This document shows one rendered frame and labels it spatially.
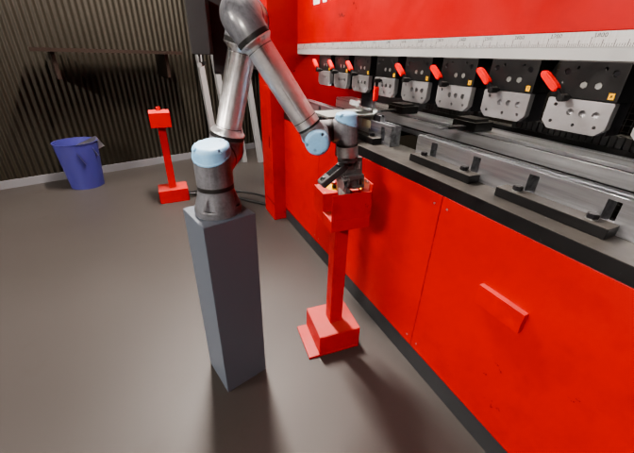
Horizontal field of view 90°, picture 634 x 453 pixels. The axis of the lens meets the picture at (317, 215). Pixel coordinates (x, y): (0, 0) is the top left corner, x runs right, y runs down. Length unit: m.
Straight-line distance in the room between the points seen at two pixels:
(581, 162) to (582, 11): 0.48
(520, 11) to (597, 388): 1.00
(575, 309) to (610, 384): 0.18
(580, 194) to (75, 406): 1.87
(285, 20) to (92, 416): 2.32
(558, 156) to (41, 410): 2.13
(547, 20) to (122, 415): 1.90
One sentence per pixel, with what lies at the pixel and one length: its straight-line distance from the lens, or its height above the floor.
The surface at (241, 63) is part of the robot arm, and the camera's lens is 1.09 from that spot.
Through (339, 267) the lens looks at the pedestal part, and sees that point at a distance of 1.40.
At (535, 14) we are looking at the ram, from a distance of 1.16.
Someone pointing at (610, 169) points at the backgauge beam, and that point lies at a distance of 1.33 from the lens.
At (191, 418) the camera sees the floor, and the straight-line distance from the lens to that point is 1.52.
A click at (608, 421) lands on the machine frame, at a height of 0.49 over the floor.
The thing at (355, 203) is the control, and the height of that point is 0.77.
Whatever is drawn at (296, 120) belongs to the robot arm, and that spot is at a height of 1.09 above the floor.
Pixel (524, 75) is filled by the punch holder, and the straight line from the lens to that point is 1.14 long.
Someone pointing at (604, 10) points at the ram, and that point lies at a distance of 1.08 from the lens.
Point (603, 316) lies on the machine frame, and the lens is 1.02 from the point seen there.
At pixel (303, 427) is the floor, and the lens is 1.44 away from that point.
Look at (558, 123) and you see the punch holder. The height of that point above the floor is 1.11.
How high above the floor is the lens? 1.25
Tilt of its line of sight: 27 degrees down
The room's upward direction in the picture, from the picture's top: 2 degrees clockwise
